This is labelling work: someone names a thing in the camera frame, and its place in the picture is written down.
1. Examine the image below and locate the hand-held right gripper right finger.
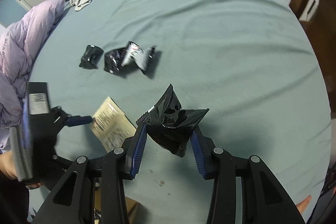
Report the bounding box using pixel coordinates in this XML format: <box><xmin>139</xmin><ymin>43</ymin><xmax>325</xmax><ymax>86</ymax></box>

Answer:
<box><xmin>190</xmin><ymin>127</ymin><xmax>307</xmax><ymax>224</ymax></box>

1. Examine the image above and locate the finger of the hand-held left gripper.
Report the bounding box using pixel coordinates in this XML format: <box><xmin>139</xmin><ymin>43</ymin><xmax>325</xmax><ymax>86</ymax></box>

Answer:
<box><xmin>50</xmin><ymin>106</ymin><xmax>93</xmax><ymax>128</ymax></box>

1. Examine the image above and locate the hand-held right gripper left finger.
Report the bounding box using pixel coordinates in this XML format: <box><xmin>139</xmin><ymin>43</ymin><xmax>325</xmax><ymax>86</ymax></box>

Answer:
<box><xmin>31</xmin><ymin>123</ymin><xmax>147</xmax><ymax>224</ymax></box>

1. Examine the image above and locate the beige double sachet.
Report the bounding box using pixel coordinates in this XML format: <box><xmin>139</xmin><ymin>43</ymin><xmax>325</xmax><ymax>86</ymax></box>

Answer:
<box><xmin>89</xmin><ymin>96</ymin><xmax>137</xmax><ymax>152</ymax></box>

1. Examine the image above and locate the glossy black snack pouch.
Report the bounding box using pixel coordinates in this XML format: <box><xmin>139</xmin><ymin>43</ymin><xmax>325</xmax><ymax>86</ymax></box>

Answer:
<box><xmin>136</xmin><ymin>84</ymin><xmax>210</xmax><ymax>157</ymax></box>
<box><xmin>79</xmin><ymin>44</ymin><xmax>103</xmax><ymax>69</ymax></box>
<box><xmin>103</xmin><ymin>47</ymin><xmax>127</xmax><ymax>74</ymax></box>

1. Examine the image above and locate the cardboard box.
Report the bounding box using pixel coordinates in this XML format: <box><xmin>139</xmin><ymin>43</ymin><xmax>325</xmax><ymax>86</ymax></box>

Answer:
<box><xmin>94</xmin><ymin>189</ymin><xmax>143</xmax><ymax>224</ymax></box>

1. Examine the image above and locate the person's left hand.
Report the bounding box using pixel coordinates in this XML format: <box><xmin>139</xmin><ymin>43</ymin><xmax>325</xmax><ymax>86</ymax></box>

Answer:
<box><xmin>0</xmin><ymin>153</ymin><xmax>44</xmax><ymax>190</ymax></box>

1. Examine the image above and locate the white label snack pouch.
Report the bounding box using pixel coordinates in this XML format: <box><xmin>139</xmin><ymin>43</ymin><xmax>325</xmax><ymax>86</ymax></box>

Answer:
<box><xmin>121</xmin><ymin>41</ymin><xmax>157</xmax><ymax>75</ymax></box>

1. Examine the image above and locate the teal bed sheet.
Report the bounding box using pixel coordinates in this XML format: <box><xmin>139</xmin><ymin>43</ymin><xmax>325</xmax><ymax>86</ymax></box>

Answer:
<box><xmin>26</xmin><ymin>0</ymin><xmax>332</xmax><ymax>224</ymax></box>

